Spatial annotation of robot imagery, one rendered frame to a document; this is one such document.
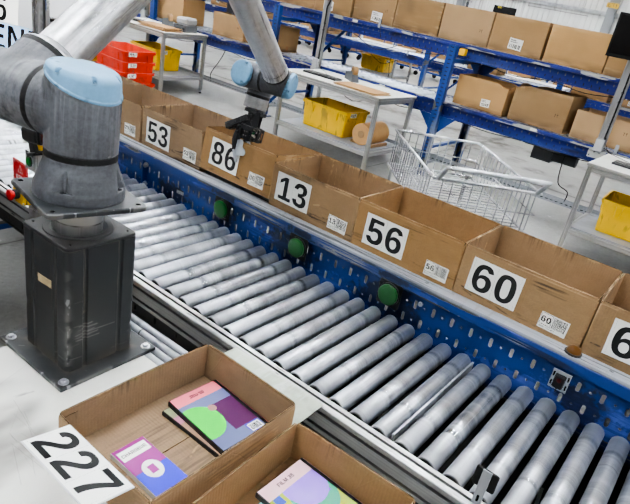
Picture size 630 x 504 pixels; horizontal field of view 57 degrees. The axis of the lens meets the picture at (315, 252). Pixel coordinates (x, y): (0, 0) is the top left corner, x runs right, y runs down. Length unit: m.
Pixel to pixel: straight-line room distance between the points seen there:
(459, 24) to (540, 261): 4.94
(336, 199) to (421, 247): 0.35
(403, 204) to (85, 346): 1.25
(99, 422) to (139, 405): 0.10
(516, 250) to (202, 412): 1.19
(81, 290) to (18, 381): 0.25
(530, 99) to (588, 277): 4.30
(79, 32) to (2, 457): 0.90
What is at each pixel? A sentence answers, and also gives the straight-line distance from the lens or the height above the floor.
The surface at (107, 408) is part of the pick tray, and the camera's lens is 1.31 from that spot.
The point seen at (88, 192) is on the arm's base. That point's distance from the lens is 1.29.
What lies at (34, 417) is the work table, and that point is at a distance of 1.38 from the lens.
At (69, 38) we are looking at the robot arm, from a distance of 1.47.
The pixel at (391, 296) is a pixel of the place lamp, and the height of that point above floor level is 0.82.
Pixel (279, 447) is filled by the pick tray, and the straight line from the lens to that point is 1.23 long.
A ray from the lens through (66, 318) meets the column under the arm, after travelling 1.39.
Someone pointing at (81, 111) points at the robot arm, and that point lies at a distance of 1.25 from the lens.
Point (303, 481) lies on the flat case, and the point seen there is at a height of 0.80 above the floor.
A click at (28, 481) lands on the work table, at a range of 1.26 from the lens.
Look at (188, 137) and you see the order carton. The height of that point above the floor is 1.00.
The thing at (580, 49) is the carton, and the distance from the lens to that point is 6.32.
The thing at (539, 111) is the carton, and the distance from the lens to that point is 6.14.
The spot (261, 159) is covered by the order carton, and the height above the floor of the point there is 1.04.
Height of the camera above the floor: 1.66
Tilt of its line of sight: 24 degrees down
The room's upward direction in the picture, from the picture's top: 11 degrees clockwise
